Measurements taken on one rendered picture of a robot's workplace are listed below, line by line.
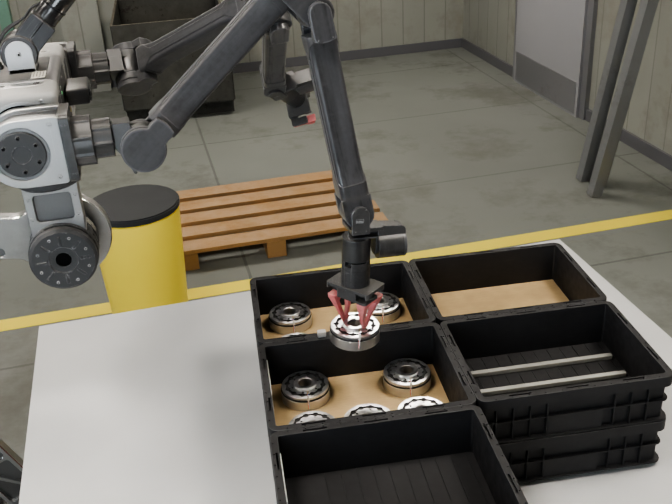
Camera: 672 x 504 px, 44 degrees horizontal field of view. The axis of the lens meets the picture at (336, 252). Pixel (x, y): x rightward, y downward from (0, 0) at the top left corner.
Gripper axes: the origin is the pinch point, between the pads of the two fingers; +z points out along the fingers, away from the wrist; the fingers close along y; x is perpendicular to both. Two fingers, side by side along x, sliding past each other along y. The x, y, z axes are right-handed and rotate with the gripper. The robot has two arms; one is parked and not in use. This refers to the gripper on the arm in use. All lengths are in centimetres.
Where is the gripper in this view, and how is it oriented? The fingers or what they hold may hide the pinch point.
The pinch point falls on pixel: (354, 320)
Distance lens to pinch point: 174.6
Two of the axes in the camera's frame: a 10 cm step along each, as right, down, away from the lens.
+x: -5.9, 3.6, -7.2
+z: 0.0, 8.9, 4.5
